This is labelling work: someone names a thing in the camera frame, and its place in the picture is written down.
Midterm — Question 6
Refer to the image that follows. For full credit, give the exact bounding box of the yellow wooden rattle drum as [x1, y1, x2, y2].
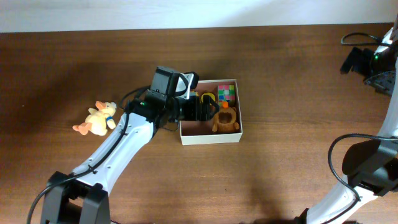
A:
[200, 92, 216, 103]

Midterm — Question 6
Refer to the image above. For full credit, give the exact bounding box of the yellow grey toy truck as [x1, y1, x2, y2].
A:
[190, 90, 199, 97]

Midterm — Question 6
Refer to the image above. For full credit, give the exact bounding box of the black left camera cable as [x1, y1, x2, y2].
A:
[26, 72, 190, 224]

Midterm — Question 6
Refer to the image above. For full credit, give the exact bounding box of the black camera cable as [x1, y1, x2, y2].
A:
[326, 32, 398, 224]
[26, 72, 190, 224]

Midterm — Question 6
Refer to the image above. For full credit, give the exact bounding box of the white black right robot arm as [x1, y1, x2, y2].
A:
[294, 26, 397, 224]

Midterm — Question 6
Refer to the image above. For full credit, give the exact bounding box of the brown plush capybara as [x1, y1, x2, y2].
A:
[212, 102, 240, 134]

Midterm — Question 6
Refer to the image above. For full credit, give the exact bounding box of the multicolour puzzle cube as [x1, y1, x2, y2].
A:
[218, 85, 236, 103]

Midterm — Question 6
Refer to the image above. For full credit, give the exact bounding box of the yellow plush duck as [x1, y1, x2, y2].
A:
[72, 101, 117, 136]

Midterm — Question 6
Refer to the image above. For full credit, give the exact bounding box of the white cardboard box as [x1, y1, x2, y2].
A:
[180, 79, 243, 145]

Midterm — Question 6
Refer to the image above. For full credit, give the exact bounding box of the black right camera cable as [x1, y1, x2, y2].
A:
[326, 32, 398, 224]

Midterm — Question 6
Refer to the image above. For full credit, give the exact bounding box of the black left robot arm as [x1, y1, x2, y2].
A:
[36, 67, 220, 224]

